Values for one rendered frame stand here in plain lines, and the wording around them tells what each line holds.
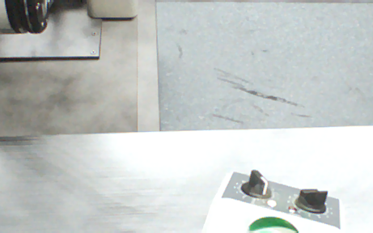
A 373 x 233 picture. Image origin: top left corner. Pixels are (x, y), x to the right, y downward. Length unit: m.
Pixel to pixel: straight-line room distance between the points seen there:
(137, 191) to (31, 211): 0.11
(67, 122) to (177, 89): 0.65
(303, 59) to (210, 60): 0.33
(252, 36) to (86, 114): 0.95
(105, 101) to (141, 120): 0.10
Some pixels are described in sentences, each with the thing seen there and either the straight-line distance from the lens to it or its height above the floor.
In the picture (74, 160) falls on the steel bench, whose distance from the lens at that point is 0.64.
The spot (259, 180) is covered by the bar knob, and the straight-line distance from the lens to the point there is 0.53.
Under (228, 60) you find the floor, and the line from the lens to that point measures 1.89.
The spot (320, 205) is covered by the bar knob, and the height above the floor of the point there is 0.80.
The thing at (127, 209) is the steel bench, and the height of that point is 0.75.
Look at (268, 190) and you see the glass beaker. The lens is 0.42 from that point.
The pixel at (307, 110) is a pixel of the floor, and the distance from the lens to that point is 1.77.
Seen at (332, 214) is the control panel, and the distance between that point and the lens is 0.55.
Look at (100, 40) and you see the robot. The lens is 1.38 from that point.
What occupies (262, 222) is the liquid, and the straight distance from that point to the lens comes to 0.44.
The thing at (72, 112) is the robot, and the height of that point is 0.36.
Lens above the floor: 1.24
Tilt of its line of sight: 49 degrees down
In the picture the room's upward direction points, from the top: 7 degrees clockwise
